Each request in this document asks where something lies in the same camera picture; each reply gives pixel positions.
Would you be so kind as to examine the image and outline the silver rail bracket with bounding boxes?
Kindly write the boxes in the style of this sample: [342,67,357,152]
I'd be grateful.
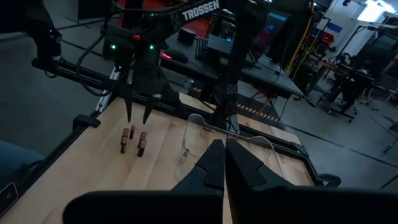
[95,70,121,113]

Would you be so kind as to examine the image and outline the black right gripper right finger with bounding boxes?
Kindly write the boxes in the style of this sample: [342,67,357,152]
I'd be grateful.
[225,138,398,224]

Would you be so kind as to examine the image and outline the yellow hanging cable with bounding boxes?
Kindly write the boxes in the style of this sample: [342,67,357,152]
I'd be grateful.
[284,0,315,75]

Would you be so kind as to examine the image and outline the black table edge clamp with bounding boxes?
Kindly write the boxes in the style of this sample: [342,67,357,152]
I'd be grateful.
[316,173,342,188]
[72,114,102,131]

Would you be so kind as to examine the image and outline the clear plastic tray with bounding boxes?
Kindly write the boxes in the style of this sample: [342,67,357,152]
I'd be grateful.
[174,113,284,184]

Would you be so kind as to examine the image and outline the black table-level camera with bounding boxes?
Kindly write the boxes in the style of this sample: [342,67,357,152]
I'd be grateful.
[0,182,19,216]

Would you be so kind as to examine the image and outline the black office chair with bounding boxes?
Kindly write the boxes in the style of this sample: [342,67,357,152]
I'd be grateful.
[315,52,379,124]

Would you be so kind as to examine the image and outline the black side desk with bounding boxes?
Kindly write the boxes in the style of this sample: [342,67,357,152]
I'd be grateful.
[160,32,305,100]

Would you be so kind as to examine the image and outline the orange black striped strip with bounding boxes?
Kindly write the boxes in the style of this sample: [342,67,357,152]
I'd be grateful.
[235,102,280,123]

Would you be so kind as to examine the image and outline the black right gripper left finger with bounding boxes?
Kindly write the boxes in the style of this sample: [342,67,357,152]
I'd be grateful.
[62,139,225,224]

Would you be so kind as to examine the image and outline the black monitor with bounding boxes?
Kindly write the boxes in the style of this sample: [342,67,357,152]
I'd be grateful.
[354,29,398,75]

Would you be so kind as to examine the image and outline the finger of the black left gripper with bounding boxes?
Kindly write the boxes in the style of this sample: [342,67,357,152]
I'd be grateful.
[121,77,134,123]
[142,95,155,125]

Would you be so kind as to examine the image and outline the black mouse with red light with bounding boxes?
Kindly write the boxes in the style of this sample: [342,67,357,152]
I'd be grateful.
[160,49,190,64]

